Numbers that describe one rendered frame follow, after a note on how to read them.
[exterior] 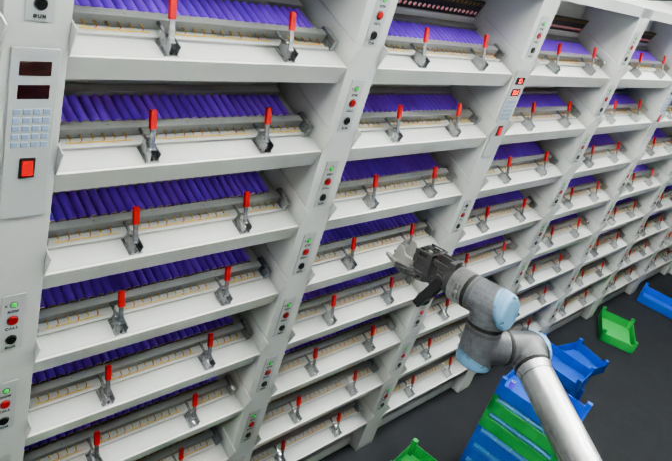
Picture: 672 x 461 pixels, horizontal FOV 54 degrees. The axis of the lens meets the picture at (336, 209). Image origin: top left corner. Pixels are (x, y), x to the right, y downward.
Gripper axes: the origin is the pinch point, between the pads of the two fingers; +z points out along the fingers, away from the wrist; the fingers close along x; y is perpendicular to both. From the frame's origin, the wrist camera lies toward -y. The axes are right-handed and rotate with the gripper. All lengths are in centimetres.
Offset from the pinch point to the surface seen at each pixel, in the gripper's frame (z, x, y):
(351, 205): 9.8, 10.3, 12.2
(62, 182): 5, 90, 28
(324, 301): 18.0, 3.1, -23.1
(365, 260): 11.8, -3.8, -7.8
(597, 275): 20, -232, -66
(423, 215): 19.1, -38.7, -1.3
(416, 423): 19, -75, -103
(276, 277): 11.3, 31.3, -5.5
